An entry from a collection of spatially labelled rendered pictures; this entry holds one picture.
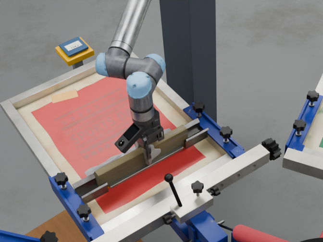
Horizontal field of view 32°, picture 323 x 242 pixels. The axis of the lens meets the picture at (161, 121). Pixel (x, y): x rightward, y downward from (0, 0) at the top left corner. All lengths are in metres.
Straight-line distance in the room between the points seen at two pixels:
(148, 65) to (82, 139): 0.48
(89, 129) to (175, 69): 0.76
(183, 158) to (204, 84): 0.87
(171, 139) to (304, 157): 0.45
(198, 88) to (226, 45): 1.28
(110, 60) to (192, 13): 0.77
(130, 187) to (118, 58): 0.45
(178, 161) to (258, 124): 1.52
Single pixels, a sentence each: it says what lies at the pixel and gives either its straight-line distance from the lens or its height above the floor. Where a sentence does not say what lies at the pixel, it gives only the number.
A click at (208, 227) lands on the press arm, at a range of 1.74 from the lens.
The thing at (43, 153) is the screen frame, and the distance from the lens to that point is 2.09.
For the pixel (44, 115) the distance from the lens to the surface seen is 2.28.
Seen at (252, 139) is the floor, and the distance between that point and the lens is 3.40.
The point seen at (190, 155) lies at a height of 0.96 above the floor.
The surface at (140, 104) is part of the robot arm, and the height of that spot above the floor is 1.29.
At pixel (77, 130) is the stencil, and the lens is 2.18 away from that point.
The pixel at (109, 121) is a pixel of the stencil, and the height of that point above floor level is 0.95.
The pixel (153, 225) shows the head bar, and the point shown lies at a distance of 1.78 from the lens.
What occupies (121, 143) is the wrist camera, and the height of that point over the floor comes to 1.15.
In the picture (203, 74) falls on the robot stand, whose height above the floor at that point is 0.67.
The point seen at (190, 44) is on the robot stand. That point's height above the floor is 0.89.
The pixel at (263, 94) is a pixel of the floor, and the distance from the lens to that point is 3.68.
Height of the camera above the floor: 2.48
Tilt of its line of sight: 45 degrees down
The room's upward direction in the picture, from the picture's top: 6 degrees counter-clockwise
